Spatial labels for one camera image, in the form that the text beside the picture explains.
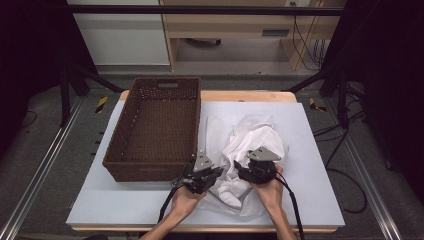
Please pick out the aluminium floor rail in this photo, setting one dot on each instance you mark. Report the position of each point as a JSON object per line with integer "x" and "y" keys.
{"x": 370, "y": 186}
{"x": 40, "y": 166}

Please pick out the light wooden desk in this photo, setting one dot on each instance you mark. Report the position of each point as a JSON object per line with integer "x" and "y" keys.
{"x": 233, "y": 25}

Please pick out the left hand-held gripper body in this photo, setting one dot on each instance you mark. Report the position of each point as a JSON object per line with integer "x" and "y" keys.
{"x": 196, "y": 176}

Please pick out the black curtain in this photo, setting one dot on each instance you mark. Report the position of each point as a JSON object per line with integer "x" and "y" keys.
{"x": 30, "y": 50}
{"x": 390, "y": 83}

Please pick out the person's left hand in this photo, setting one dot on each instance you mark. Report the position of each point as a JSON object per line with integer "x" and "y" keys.
{"x": 186, "y": 203}

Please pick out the white garment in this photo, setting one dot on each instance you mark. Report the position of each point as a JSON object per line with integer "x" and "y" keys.
{"x": 253, "y": 143}

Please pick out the yellow clamp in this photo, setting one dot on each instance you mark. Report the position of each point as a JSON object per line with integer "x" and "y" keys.
{"x": 315, "y": 106}
{"x": 101, "y": 104}

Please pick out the black metal stand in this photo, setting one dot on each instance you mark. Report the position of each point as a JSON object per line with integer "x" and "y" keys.
{"x": 342, "y": 100}
{"x": 65, "y": 100}

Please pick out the white cabinet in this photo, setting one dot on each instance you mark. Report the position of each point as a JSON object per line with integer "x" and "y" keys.
{"x": 123, "y": 40}

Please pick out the yellow clamp left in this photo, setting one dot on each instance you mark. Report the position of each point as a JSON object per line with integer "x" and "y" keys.
{"x": 101, "y": 104}

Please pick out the pale grey table cover sheet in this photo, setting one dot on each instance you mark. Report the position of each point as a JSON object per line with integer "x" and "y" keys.
{"x": 133, "y": 203}

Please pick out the yellow clamp right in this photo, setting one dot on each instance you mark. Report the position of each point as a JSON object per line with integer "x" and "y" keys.
{"x": 315, "y": 106}

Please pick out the brown wicker basket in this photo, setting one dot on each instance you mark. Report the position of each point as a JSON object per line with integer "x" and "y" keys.
{"x": 156, "y": 133}

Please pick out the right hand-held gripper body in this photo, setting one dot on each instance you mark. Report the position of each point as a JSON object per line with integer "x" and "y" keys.
{"x": 263, "y": 170}

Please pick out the white mesh laundry bag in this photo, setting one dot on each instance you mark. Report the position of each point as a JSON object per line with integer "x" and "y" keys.
{"x": 213, "y": 133}

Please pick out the black horizontal bar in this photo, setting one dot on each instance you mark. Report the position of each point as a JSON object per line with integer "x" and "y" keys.
{"x": 200, "y": 10}

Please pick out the wooden table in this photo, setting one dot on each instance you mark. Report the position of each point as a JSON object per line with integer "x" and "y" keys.
{"x": 246, "y": 96}

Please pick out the person's right hand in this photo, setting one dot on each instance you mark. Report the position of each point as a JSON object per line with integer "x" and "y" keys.
{"x": 271, "y": 196}

